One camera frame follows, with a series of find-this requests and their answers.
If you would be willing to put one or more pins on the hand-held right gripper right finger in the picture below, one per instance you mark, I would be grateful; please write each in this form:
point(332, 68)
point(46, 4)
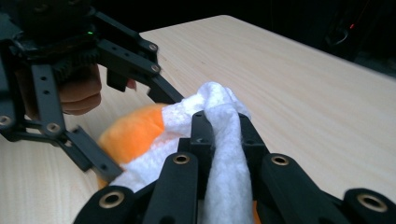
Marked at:
point(252, 143)

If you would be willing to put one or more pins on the orange plush toy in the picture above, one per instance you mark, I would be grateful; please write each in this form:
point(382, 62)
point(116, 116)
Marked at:
point(134, 133)

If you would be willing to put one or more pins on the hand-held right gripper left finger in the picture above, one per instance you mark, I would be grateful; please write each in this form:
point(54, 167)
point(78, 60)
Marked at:
point(201, 137)

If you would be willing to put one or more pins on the white wet wipe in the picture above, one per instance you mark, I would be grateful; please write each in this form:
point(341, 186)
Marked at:
point(224, 174)

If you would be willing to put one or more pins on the dark equipment with red light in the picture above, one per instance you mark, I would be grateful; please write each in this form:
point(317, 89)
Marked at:
point(358, 28)

